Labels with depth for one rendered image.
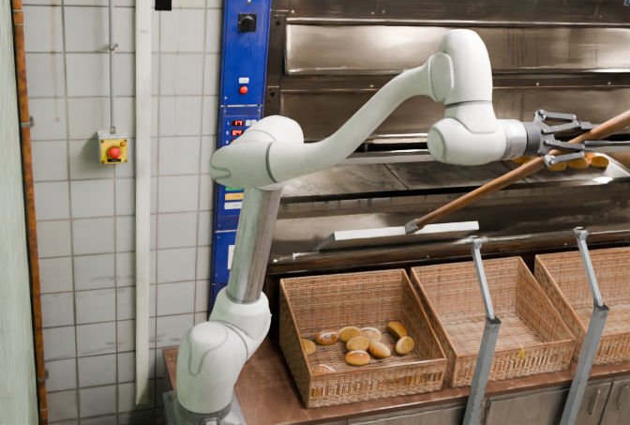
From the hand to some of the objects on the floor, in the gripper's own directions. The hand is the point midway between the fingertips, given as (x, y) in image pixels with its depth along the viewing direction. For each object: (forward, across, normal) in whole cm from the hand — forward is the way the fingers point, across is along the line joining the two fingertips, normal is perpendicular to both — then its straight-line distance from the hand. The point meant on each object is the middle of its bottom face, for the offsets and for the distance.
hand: (592, 136), depth 184 cm
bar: (+28, +100, -182) cm, 210 cm away
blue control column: (-45, +7, -292) cm, 296 cm away
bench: (+46, +87, -198) cm, 221 cm away
